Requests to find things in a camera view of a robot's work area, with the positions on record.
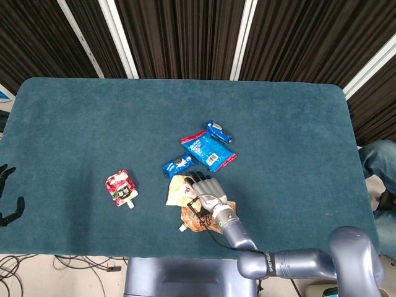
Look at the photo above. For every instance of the dark brown pleated curtain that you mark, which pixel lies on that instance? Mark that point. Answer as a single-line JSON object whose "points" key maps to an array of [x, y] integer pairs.
{"points": [[185, 34]]}

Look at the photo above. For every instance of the pale yellow snack packet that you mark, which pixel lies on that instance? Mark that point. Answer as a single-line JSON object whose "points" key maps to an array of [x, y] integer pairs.
{"points": [[181, 191]]}

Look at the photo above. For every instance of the grey-blue robot torso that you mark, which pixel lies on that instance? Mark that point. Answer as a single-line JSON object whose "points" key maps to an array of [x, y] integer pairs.
{"points": [[185, 278]]}

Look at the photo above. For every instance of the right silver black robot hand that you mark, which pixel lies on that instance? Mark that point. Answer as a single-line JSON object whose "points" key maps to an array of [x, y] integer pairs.
{"points": [[210, 190]]}

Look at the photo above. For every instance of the blue white board corner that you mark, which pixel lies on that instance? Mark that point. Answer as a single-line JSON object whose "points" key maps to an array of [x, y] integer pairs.
{"points": [[4, 94]]}

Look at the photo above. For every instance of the small blue cookie pack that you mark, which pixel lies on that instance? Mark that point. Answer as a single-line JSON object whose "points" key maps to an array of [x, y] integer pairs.
{"points": [[177, 164], [219, 130]]}

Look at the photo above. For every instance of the white frame post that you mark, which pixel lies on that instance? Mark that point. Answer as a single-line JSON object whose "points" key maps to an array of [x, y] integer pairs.
{"points": [[80, 37], [369, 71], [243, 37], [119, 37]]}

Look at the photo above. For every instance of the person leg in jeans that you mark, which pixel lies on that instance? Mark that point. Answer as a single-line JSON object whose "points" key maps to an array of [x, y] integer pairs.
{"points": [[382, 161]]}

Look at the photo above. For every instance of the teal velvet table cloth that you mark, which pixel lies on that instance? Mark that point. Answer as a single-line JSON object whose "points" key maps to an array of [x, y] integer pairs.
{"points": [[92, 130]]}

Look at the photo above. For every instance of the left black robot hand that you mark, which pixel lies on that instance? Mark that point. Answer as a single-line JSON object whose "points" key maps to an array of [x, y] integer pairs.
{"points": [[6, 216]]}

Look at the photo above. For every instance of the large blue snack bag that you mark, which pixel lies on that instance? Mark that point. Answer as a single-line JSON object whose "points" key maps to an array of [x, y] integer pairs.
{"points": [[208, 151]]}

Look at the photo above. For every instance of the orange peanut butter spout pouch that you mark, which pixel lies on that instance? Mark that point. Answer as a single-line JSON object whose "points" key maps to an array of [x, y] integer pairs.
{"points": [[198, 221]]}

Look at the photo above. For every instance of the red floral spout pouch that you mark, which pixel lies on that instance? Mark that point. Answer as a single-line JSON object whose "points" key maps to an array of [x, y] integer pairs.
{"points": [[121, 187]]}

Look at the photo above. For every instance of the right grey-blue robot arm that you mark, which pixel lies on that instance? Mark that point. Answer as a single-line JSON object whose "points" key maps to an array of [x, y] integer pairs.
{"points": [[278, 263]]}

